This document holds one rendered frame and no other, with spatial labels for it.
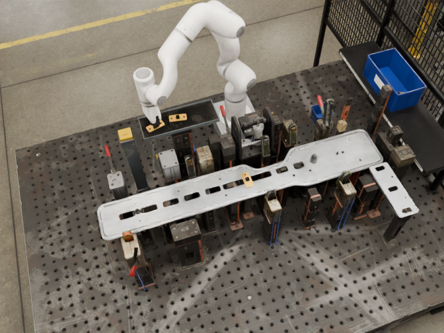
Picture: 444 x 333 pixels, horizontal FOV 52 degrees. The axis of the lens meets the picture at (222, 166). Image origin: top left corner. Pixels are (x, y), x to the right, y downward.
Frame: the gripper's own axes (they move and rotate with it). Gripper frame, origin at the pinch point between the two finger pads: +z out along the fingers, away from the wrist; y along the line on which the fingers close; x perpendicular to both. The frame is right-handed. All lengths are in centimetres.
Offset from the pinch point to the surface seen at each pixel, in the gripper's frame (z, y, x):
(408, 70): 5, 41, 126
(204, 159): 10.5, 24.5, 11.2
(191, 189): 18.5, 30.8, -0.4
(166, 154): 7.5, 13.8, -2.5
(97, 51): 119, -202, 32
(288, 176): 19, 51, 41
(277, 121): 7, 29, 51
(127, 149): 10.3, -1.5, -16.0
